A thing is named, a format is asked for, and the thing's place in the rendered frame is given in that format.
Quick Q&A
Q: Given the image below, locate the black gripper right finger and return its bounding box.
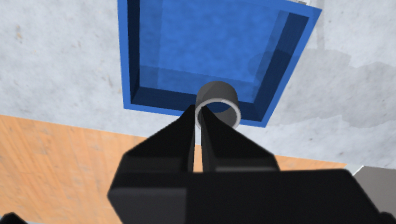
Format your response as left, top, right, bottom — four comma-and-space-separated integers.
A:
201, 105, 280, 172

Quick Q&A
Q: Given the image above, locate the grey metal bushing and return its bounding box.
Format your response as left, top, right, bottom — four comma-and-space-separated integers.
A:
195, 81, 241, 130

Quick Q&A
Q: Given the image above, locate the blue open crate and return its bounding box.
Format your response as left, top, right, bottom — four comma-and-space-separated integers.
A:
117, 0, 318, 128

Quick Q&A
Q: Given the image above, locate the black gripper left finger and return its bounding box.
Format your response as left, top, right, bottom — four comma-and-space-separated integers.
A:
115, 104, 195, 174

